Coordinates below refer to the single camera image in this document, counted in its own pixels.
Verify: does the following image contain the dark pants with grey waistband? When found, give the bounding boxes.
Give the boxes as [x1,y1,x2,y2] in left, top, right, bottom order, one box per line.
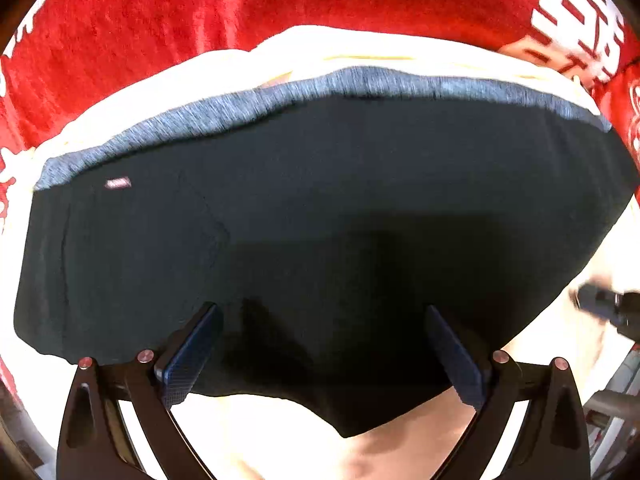
[13,66,639,439]

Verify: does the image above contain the white cloth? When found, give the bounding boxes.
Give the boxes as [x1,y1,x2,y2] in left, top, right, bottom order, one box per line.
[0,25,640,480]

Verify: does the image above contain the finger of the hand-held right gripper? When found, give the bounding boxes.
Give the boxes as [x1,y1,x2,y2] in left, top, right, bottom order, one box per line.
[575,284,640,333]

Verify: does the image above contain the red printed blanket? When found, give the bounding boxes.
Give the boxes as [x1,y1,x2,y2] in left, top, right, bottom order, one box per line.
[0,0,640,411]

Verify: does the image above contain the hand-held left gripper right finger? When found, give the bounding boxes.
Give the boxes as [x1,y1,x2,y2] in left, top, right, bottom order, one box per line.
[424,305,592,480]

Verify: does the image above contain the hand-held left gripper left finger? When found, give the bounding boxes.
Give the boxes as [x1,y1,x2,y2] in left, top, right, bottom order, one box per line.
[56,302,224,480]

